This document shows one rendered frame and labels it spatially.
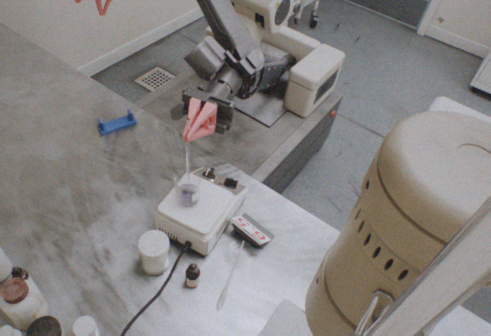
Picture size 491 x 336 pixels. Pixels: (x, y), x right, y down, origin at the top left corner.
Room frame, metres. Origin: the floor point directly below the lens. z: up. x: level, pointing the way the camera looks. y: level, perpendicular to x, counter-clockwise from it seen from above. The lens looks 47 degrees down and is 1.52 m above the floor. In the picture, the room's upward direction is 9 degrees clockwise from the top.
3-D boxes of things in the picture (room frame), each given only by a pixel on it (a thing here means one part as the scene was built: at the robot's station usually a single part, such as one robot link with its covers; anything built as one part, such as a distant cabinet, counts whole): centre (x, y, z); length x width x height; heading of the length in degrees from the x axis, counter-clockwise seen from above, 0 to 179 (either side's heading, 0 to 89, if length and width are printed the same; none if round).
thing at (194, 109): (0.55, 0.08, 1.01); 0.09 x 0.07 x 0.07; 165
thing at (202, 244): (0.52, 0.07, 0.79); 0.22 x 0.13 x 0.08; 159
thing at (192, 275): (0.37, 0.06, 0.78); 0.03 x 0.03 x 0.07
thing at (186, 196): (0.50, 0.10, 0.87); 0.06 x 0.05 x 0.08; 79
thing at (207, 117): (0.55, 0.10, 1.01); 0.09 x 0.07 x 0.07; 165
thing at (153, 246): (0.39, 0.14, 0.79); 0.06 x 0.06 x 0.08
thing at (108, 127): (0.77, 0.35, 0.77); 0.10 x 0.03 x 0.04; 131
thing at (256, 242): (0.50, -0.04, 0.77); 0.09 x 0.06 x 0.04; 55
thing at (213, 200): (0.50, 0.08, 0.83); 0.12 x 0.12 x 0.01; 69
